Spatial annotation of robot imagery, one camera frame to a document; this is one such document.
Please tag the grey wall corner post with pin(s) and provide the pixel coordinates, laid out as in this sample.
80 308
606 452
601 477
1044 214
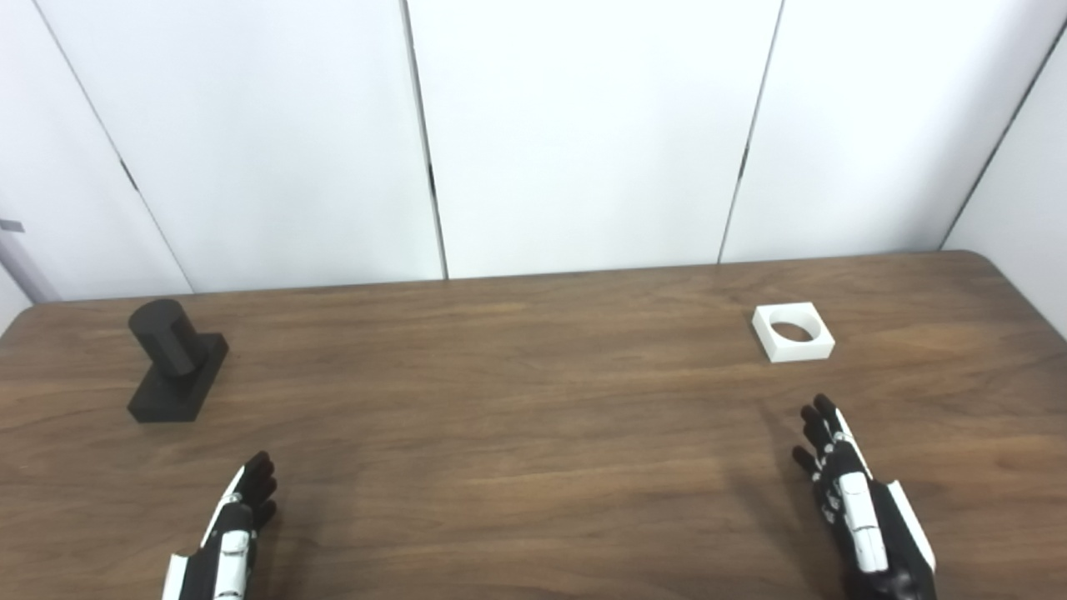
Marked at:
25 267

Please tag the white and black left hand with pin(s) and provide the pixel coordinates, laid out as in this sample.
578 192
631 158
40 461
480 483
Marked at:
225 550

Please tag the white square piece with hole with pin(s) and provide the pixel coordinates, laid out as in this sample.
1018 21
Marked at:
796 351

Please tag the small grey tag on post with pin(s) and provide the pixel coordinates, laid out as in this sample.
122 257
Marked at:
10 226

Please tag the black peg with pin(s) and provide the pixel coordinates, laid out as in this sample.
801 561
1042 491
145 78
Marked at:
171 367

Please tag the white and black right hand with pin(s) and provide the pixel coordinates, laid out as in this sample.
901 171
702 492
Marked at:
859 508

